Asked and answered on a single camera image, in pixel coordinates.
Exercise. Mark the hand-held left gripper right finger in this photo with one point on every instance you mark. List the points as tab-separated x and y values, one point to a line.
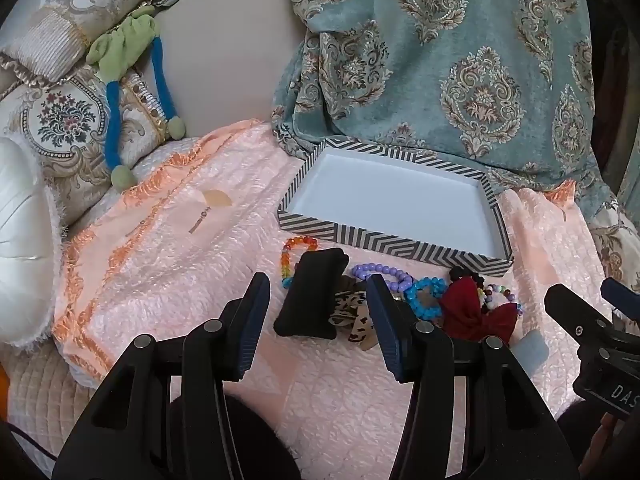
387	330

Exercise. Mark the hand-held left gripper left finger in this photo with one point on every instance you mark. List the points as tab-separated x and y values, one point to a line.
252	325

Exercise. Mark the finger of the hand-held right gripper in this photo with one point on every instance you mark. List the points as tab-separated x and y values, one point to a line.
575	315
622	292

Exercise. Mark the leopard print bow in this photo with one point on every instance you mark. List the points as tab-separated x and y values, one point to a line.
357	327

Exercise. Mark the red velvet bow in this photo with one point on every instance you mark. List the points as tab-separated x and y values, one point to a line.
465	310

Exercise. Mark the striped cardboard tray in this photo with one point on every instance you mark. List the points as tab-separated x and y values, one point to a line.
400	200

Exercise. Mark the cream floral cloth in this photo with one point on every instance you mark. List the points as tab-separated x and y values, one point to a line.
615	240

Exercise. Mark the person's dark trouser leg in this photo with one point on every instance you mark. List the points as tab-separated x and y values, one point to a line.
260	440
575	440

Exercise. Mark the peach textured blanket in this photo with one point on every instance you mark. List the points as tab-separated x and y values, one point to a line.
175	260

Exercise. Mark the beige quilted mat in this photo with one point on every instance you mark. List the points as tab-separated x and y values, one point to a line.
35	390

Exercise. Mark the white fluffy pillow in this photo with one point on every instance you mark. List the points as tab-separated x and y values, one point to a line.
25	220

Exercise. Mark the teal damask fabric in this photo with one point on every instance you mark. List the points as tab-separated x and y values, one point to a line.
425	70

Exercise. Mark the beige sofa back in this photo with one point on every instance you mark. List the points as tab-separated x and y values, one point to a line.
225	50

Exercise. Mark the floral embroidered cushion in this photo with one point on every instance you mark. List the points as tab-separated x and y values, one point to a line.
65	120

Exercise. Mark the green and blue plush toy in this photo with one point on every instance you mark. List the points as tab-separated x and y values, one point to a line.
130	35

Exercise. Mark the cream striped bolster cushion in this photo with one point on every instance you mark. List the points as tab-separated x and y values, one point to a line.
60	35

